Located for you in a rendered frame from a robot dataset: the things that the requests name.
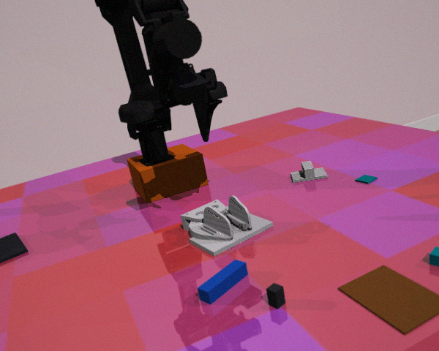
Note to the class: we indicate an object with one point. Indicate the blue rectangular block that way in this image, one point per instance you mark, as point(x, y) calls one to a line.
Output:
point(222, 281)

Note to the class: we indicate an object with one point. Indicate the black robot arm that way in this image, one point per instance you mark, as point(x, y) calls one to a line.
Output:
point(167, 35)

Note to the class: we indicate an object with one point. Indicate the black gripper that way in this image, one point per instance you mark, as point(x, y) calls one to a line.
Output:
point(140, 113)

